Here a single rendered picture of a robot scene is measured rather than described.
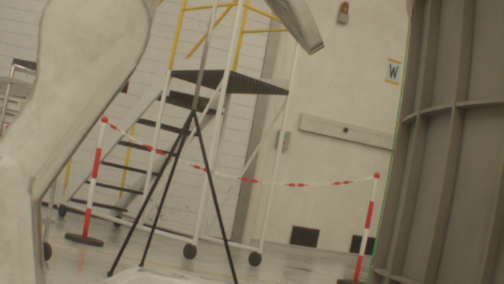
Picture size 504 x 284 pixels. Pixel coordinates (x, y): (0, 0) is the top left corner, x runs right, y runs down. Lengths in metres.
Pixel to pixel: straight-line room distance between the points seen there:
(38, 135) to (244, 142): 8.05
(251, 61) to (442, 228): 7.67
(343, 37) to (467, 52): 8.09
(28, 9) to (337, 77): 4.03
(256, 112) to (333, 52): 1.33
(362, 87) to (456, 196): 8.16
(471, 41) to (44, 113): 0.94
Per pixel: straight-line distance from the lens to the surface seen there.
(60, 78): 0.94
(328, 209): 9.38
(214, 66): 5.97
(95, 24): 0.95
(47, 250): 3.75
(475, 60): 1.52
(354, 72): 9.58
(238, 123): 8.94
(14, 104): 5.61
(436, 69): 1.70
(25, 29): 8.80
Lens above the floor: 0.51
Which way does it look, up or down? 5 degrees up
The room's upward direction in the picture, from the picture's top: 11 degrees clockwise
